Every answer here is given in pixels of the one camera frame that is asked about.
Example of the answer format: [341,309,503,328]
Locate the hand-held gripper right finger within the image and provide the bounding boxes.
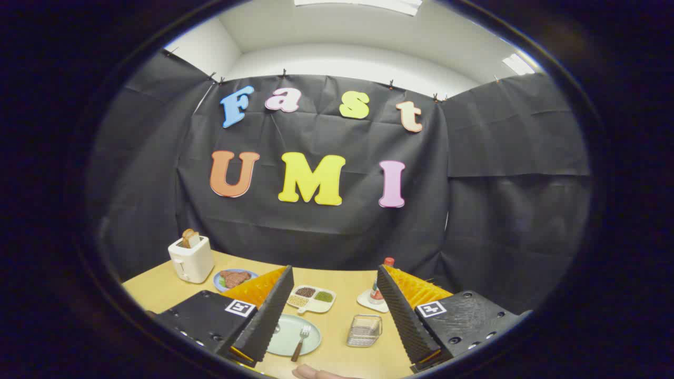
[376,264,532,373]

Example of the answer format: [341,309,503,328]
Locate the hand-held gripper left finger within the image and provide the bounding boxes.
[153,265,295,369]

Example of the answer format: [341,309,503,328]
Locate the wooden-handled metal fork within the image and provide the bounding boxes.
[291,325,312,363]

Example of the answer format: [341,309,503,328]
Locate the light green plate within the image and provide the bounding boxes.
[266,314,322,357]

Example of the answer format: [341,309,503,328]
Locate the red-capped plastic water bottle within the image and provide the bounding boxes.
[369,257,395,305]

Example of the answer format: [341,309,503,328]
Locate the white square coaster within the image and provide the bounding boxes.
[356,288,390,314]

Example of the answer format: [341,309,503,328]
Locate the blue plate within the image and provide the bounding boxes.
[213,268,259,293]

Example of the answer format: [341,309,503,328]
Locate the brown steak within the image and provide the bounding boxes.
[220,270,252,288]

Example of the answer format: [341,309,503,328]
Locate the white divided bean tray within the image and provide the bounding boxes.
[287,285,336,315]

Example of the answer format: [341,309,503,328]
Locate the white toaster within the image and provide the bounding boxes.
[167,235,215,284]

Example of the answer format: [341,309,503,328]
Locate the black backdrop cloth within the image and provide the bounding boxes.
[87,50,593,316]

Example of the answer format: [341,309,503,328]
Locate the ceiling light panel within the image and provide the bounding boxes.
[294,0,423,16]
[502,53,536,76]

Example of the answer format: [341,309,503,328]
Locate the metal wire basket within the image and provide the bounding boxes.
[346,314,383,348]

